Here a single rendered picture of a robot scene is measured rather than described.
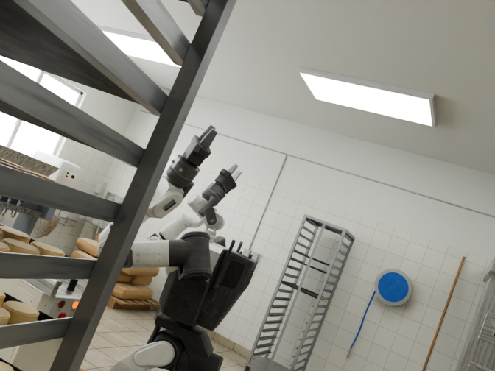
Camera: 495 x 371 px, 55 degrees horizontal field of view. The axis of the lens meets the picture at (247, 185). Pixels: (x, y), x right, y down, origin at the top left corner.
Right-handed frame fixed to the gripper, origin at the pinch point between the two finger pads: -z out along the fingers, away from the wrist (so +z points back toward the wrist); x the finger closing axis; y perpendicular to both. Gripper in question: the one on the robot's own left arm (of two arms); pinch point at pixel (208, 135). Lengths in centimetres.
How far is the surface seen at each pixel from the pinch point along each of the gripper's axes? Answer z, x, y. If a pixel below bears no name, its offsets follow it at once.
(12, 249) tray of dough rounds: 9, -90, -37
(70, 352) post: 21, -89, -23
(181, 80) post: -18, -72, -29
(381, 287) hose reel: 83, 255, 331
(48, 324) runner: 17, -90, -28
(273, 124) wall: 25, 461, 193
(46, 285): 94, 29, -10
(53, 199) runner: -1, -91, -36
